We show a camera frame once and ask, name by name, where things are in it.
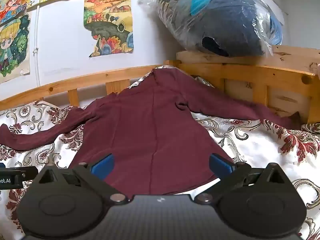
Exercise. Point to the maroon sweater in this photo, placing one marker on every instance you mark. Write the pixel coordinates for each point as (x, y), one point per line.
(150, 130)

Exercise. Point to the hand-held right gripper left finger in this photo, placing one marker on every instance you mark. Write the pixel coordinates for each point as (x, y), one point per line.
(103, 167)

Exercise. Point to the clear plastic bag of clothes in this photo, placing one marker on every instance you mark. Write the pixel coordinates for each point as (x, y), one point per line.
(225, 22)

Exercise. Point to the green cartoon girl wall poster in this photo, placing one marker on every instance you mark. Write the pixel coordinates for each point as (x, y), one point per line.
(12, 47)

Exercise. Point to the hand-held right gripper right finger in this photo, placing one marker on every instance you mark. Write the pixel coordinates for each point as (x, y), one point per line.
(220, 165)

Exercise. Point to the wooden bed headboard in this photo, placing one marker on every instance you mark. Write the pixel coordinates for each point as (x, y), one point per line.
(240, 72)

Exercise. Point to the colourful landscape wall poster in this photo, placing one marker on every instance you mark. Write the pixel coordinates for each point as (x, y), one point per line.
(110, 25)

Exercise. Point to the floral satin bedspread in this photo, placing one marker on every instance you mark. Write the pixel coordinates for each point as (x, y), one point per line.
(262, 150)

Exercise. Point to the red-haired cartoon girl wall poster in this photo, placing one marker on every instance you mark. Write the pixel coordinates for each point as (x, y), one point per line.
(12, 3)

